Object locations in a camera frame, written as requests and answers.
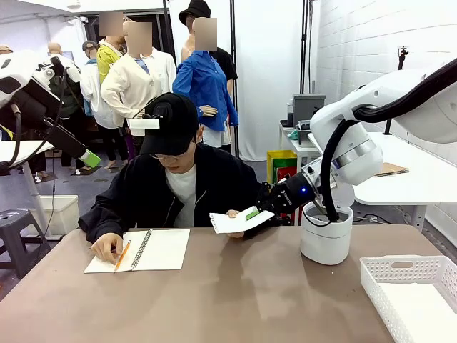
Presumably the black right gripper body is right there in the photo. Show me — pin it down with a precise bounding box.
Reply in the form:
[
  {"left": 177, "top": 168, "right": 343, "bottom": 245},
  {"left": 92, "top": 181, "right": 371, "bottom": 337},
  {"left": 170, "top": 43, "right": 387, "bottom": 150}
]
[{"left": 266, "top": 173, "right": 317, "bottom": 215}]

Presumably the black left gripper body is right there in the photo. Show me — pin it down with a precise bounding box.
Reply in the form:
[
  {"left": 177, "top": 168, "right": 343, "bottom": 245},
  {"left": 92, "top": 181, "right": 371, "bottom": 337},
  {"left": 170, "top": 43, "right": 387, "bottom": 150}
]
[{"left": 14, "top": 79, "right": 61, "bottom": 126}]

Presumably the torn white notebook sheet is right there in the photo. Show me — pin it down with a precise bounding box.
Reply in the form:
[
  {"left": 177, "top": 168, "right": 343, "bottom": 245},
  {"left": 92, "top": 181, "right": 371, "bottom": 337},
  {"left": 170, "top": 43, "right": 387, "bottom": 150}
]
[{"left": 209, "top": 209, "right": 276, "bottom": 235}]

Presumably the white spiral notebook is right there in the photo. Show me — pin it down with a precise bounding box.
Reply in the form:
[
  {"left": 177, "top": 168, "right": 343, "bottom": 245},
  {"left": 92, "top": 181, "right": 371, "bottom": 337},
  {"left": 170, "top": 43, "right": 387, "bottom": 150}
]
[{"left": 84, "top": 228, "right": 191, "bottom": 274}]

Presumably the orange pencil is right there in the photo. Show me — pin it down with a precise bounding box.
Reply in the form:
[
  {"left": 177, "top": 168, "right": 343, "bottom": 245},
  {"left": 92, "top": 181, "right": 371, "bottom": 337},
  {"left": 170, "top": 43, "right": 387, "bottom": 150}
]
[{"left": 113, "top": 239, "right": 132, "bottom": 274}]

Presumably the person's black-sleeved right forearm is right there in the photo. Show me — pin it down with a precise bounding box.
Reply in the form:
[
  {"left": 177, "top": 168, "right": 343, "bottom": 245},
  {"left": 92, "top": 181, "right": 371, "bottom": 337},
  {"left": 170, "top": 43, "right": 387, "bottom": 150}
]
[{"left": 77, "top": 209, "right": 126, "bottom": 244}]

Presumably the person's left hand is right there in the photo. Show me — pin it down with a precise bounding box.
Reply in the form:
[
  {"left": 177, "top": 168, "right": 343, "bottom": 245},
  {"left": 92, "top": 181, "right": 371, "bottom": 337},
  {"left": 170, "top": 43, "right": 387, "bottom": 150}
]
[{"left": 226, "top": 209, "right": 246, "bottom": 239}]

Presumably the person's right hand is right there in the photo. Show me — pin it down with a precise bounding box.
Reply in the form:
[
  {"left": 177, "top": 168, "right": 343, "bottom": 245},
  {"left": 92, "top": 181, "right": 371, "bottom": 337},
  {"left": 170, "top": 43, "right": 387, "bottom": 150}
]
[{"left": 91, "top": 232, "right": 124, "bottom": 266}]

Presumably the yellow bag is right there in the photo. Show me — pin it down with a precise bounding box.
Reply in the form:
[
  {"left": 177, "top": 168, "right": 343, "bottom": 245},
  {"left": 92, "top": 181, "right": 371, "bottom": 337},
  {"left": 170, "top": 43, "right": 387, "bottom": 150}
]
[{"left": 266, "top": 150, "right": 298, "bottom": 196}]

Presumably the green bag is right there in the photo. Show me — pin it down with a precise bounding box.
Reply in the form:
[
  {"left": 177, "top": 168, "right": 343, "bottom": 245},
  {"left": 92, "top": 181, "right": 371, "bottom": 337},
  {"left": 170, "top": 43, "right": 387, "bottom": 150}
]
[{"left": 273, "top": 156, "right": 299, "bottom": 169}]

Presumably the mannequin in dark jacket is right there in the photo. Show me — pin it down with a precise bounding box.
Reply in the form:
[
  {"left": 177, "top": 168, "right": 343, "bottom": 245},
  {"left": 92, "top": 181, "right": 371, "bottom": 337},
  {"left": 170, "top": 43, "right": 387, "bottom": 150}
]
[{"left": 48, "top": 41, "right": 86, "bottom": 169}]

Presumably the white background table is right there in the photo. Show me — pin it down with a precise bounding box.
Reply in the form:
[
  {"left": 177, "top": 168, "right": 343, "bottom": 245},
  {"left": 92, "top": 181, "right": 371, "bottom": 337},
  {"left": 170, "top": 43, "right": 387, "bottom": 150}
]
[{"left": 0, "top": 139, "right": 54, "bottom": 240}]

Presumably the small white side table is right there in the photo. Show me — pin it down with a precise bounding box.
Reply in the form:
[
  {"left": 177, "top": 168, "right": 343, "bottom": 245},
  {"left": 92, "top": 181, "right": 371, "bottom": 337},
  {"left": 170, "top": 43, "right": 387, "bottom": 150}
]
[{"left": 278, "top": 121, "right": 324, "bottom": 226}]

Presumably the white round trash bin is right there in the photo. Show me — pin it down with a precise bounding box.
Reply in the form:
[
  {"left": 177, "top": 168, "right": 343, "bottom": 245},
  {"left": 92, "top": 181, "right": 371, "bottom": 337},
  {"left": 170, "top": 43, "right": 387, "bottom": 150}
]
[{"left": 299, "top": 185, "right": 355, "bottom": 266}]

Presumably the person in black jacket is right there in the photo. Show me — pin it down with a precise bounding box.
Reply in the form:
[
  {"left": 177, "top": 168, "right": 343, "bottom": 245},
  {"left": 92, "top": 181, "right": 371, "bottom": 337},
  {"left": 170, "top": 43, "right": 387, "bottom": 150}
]
[{"left": 77, "top": 92, "right": 286, "bottom": 244}]

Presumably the capped mannequin in white shirt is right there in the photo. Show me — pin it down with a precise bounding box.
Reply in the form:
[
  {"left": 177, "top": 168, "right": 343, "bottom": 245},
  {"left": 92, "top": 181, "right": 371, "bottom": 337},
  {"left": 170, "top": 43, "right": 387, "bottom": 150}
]
[{"left": 79, "top": 40, "right": 121, "bottom": 169}]

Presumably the grey tray with green contents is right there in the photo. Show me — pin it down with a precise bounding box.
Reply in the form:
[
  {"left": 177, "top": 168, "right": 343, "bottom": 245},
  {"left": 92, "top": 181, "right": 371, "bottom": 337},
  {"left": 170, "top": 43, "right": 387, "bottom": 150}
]
[{"left": 297, "top": 120, "right": 313, "bottom": 146}]

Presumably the white storage box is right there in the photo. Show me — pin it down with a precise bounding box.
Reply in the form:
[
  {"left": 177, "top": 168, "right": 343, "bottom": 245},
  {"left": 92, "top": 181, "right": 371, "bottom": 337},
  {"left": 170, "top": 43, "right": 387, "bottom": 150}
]
[{"left": 24, "top": 194, "right": 81, "bottom": 237}]

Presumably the mannequin in yellow shirt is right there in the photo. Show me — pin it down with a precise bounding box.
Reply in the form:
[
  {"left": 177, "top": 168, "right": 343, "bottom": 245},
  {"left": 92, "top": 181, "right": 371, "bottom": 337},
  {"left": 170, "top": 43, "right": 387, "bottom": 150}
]
[{"left": 96, "top": 12, "right": 126, "bottom": 85}]

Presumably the mannequin in cream jacket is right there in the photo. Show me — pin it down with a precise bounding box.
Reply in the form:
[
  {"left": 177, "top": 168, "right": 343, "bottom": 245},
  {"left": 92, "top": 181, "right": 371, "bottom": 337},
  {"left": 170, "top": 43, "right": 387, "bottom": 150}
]
[{"left": 101, "top": 21, "right": 178, "bottom": 158}]

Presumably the grey box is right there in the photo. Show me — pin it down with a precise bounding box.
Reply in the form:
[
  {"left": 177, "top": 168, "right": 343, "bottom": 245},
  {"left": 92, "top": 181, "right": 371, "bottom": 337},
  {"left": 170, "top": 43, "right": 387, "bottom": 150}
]
[{"left": 292, "top": 93, "right": 326, "bottom": 124}]

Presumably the grey plastic stool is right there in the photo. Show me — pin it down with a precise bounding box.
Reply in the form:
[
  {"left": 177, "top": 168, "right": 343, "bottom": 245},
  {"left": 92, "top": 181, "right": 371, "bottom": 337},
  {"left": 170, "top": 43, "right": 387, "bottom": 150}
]
[{"left": 0, "top": 209, "right": 51, "bottom": 279}]

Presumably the white perforated plastic basket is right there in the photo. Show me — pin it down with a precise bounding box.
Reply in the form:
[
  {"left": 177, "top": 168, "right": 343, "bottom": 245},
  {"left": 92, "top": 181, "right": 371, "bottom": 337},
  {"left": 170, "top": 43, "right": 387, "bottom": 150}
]
[{"left": 359, "top": 255, "right": 457, "bottom": 343}]

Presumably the brown cardboard piece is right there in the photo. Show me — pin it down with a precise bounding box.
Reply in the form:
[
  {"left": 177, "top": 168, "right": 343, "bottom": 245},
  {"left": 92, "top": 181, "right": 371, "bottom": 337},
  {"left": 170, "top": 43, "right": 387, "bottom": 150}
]
[{"left": 373, "top": 162, "right": 411, "bottom": 178}]

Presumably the black baseball cap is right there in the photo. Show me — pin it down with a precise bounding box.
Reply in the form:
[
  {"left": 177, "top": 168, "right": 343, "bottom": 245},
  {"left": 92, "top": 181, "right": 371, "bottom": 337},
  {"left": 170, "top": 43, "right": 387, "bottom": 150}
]
[{"left": 139, "top": 92, "right": 200, "bottom": 156}]

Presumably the mannequin in blue shirt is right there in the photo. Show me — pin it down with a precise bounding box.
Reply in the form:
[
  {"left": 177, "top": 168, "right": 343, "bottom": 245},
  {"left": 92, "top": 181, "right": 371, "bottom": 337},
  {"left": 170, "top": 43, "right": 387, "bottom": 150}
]
[{"left": 172, "top": 17, "right": 239, "bottom": 148}]

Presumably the large white desk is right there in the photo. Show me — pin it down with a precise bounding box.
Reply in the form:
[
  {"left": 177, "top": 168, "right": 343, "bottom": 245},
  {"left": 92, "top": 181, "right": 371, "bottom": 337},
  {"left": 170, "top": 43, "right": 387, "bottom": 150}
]
[{"left": 307, "top": 131, "right": 457, "bottom": 233}]

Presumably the mannequin in black t-shirt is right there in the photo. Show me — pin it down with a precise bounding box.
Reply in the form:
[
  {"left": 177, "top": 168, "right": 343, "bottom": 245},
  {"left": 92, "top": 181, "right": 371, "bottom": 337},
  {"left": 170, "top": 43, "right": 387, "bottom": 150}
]
[{"left": 210, "top": 46, "right": 238, "bottom": 108}]

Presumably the black light stand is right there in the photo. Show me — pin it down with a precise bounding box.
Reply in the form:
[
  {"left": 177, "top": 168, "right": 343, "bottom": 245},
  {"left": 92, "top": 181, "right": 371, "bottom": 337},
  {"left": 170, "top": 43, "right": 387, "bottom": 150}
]
[{"left": 299, "top": 0, "right": 316, "bottom": 94}]

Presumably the black doorway pole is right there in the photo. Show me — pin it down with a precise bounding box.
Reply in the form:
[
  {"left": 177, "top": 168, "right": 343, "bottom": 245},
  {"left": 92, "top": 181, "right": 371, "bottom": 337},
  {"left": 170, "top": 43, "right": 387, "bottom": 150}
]
[{"left": 162, "top": 0, "right": 178, "bottom": 67}]

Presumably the white paper stack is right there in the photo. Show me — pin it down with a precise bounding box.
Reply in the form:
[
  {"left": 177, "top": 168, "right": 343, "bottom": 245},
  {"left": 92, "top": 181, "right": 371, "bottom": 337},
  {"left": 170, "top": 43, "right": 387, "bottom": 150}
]
[{"left": 380, "top": 283, "right": 457, "bottom": 343}]

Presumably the black backdrop pole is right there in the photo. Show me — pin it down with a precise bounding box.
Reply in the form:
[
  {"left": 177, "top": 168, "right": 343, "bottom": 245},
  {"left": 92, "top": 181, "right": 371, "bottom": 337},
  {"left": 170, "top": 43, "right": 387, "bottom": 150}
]
[{"left": 230, "top": 0, "right": 240, "bottom": 158}]

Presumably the black bucket hat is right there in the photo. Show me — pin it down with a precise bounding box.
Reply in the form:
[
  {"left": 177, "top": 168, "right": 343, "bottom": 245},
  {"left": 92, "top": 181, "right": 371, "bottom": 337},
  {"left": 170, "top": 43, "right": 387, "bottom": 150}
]
[{"left": 178, "top": 0, "right": 211, "bottom": 26}]

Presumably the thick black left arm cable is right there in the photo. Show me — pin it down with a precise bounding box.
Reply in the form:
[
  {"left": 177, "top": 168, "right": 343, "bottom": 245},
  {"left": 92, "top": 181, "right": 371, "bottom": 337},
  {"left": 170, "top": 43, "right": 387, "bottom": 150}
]
[{"left": 0, "top": 103, "right": 24, "bottom": 176}]

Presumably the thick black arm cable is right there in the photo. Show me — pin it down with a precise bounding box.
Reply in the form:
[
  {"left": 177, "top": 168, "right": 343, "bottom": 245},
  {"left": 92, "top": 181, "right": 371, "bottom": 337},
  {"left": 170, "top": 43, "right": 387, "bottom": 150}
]
[
  {"left": 320, "top": 59, "right": 457, "bottom": 222},
  {"left": 0, "top": 103, "right": 24, "bottom": 176}
]

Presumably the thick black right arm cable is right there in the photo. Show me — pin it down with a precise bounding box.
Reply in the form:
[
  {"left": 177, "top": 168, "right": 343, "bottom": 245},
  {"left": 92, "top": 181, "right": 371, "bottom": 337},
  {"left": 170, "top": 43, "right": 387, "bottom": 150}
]
[{"left": 320, "top": 59, "right": 457, "bottom": 222}]

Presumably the white head-mounted camera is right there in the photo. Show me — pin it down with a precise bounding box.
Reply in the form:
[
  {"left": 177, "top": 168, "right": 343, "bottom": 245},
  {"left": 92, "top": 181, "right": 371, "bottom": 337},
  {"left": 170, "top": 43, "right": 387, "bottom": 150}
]
[{"left": 127, "top": 118, "right": 161, "bottom": 129}]

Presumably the black camera tripod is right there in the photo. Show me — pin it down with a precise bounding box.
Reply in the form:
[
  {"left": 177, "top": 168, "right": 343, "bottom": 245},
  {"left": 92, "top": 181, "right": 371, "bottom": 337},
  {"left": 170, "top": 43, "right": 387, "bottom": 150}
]
[{"left": 383, "top": 46, "right": 410, "bottom": 136}]

